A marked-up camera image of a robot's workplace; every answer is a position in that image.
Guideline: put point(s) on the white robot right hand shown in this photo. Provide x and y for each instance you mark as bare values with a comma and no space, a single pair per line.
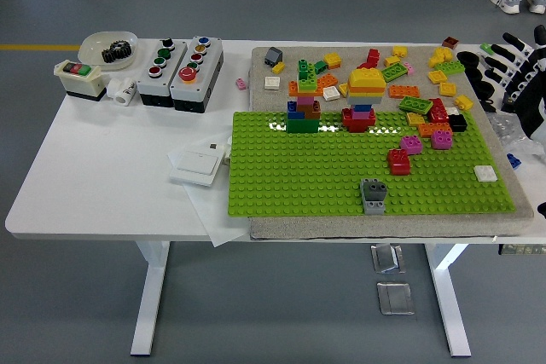
531,91

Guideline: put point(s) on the small dark grey brick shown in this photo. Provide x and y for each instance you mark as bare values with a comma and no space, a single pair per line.
377,191

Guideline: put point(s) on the long light grey brick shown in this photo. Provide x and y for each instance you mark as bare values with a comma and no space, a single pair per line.
374,209

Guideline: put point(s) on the small yellow brick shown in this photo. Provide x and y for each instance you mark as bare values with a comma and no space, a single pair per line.
278,67
463,102

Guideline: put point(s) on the small blue brick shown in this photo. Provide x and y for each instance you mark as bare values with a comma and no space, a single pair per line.
514,161

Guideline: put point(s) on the small white brick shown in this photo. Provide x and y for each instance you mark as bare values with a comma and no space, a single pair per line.
454,111

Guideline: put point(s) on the black square brick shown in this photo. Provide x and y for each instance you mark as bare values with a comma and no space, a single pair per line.
457,123

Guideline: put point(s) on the yellow flat brick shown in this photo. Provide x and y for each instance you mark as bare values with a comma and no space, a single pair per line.
344,90
437,76
448,89

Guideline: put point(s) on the green long brick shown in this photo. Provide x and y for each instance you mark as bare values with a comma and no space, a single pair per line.
450,67
414,105
394,72

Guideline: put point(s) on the white flat brick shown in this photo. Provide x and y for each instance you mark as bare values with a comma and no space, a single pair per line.
272,82
485,173
331,93

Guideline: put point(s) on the magenta square brick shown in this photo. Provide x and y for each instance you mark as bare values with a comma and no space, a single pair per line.
411,144
440,139

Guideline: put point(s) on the orange long brick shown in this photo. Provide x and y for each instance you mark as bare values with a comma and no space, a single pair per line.
434,129
404,91

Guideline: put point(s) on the small pink brick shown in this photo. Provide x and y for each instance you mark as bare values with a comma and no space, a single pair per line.
242,83
409,68

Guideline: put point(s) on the red square brick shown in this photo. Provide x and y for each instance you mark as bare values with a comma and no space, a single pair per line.
399,162

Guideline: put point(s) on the yellow-domed brick tower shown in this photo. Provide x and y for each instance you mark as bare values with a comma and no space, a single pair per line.
366,80

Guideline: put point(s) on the small green brick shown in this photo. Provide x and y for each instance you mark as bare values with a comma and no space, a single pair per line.
321,66

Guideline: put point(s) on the green-topped brick tower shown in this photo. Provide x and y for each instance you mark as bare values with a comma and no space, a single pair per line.
303,125

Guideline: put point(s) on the green studded baseplate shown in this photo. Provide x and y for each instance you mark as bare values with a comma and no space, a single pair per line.
298,168

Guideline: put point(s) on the dark grey sloped brick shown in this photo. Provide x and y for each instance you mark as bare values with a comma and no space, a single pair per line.
274,56

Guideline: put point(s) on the clear plastic bag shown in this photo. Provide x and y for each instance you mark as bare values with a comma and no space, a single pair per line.
501,125

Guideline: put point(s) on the small metal hand tool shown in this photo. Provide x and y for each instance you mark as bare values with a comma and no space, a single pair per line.
482,57

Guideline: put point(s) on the small green plastic part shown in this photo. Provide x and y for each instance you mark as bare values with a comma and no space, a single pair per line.
486,47

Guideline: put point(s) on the small brown box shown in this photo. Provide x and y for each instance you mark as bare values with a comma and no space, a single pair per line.
450,42

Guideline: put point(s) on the metal floor socket plate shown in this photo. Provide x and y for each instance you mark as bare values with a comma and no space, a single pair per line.
395,298
388,258

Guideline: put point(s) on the white table leg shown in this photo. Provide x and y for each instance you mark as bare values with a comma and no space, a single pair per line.
445,296
153,287

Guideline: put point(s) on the emergency-stop button control box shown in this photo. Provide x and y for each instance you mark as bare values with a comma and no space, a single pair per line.
194,89

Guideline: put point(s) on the translucent plastic sheet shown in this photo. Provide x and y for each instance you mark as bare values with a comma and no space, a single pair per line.
213,219

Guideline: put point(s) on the three-button control box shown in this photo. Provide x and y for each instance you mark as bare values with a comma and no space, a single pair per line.
164,87

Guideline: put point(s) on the white pipe tee fitting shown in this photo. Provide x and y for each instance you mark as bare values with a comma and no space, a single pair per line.
121,91

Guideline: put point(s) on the black metal gears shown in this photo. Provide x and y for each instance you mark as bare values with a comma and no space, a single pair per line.
117,50

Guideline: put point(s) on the white plastic bowl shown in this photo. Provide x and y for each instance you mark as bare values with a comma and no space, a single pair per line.
91,50

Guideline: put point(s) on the white wall switch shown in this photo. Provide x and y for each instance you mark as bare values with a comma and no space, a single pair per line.
196,165

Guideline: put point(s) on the red-green rocker switch box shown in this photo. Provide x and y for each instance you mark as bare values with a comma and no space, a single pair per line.
81,78

